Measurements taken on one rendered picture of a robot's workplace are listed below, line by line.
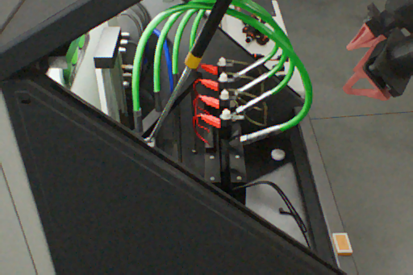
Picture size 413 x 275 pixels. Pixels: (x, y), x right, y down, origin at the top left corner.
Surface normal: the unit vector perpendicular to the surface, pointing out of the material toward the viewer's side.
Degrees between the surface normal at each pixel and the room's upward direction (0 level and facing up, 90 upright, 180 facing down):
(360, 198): 0
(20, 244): 90
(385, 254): 0
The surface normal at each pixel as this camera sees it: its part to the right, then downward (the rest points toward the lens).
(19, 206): 0.02, 0.59
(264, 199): 0.00, -0.81
